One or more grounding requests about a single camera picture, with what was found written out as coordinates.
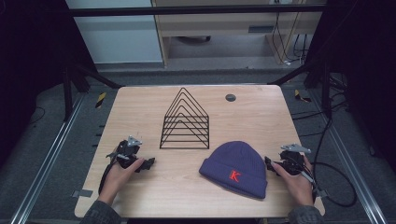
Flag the thin black floor cable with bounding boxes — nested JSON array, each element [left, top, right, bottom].
[[28, 105, 47, 126]]

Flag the black horizontal metal bar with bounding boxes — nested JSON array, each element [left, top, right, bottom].
[[68, 4, 327, 18]]

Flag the person's left hand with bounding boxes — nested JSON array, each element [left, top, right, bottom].
[[98, 157, 146, 205]]

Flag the white cabinet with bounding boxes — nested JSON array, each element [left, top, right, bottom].
[[64, 0, 164, 65]]

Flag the black metal stand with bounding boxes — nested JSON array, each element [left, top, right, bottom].
[[61, 61, 123, 123], [266, 61, 333, 119]]

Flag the black curtain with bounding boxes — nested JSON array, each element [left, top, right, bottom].
[[304, 0, 396, 175], [0, 0, 98, 169]]

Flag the purple knit beanie hat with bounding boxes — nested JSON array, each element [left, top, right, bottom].
[[198, 140, 269, 200]]

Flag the person's right hand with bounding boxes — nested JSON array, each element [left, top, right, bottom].
[[270, 154, 316, 208]]

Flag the grey tape strip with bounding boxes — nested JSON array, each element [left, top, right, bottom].
[[71, 189, 94, 199]]

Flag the hanging desk cables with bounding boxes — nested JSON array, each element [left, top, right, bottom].
[[271, 11, 310, 67]]

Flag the aluminium floor rail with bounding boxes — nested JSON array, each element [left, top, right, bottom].
[[311, 90, 389, 224], [10, 92, 86, 224]]

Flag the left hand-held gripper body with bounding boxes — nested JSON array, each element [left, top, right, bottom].
[[106, 134, 144, 170]]

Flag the black wire triangular rack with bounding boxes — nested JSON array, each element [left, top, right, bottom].
[[159, 87, 210, 150]]

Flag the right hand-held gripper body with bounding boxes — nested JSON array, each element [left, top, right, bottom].
[[277, 143, 313, 177]]

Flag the yellow black floor tape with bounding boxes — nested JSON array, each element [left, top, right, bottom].
[[293, 89, 313, 104], [94, 91, 107, 109]]

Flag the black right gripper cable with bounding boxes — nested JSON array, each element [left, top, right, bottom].
[[309, 102, 359, 209]]

